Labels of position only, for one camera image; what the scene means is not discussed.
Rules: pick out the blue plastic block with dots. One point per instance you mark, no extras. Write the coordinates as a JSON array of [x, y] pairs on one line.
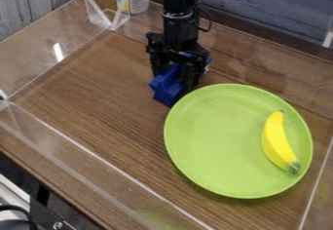
[[166, 84]]

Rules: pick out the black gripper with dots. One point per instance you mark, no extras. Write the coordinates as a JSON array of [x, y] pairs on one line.
[[175, 40]]

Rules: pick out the green round plate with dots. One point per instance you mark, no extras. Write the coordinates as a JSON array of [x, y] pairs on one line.
[[212, 137]]

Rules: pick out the yellow toy banana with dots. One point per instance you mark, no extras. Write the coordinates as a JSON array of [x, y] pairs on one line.
[[275, 144]]

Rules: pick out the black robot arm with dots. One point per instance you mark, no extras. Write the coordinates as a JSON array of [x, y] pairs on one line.
[[180, 8]]

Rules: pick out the clear acrylic enclosure wall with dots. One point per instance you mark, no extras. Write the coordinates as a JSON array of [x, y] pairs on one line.
[[83, 127]]

